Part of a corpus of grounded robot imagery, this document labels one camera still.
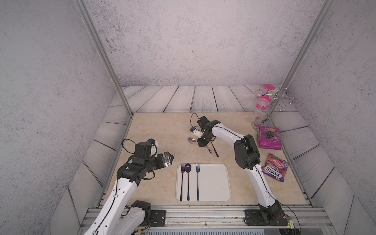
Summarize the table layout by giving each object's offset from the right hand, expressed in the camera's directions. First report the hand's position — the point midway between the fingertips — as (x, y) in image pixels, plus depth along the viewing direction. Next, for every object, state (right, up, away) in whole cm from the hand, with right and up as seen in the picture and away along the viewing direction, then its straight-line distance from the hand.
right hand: (201, 142), depth 102 cm
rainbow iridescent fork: (+6, -5, -3) cm, 9 cm away
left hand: (-19, -5, -26) cm, 32 cm away
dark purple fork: (-12, -13, -11) cm, 21 cm away
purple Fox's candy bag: (+43, -13, -13) cm, 47 cm away
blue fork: (-3, -14, -11) cm, 18 cm away
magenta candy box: (+44, +4, -6) cm, 44 cm away
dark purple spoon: (-9, -14, -13) cm, 21 cm away
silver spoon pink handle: (-6, +1, -1) cm, 6 cm away
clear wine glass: (+37, +18, -3) cm, 41 cm away
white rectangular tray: (+6, -20, -17) cm, 27 cm away
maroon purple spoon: (+9, -6, -5) cm, 12 cm away
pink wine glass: (+37, +26, -13) cm, 47 cm away
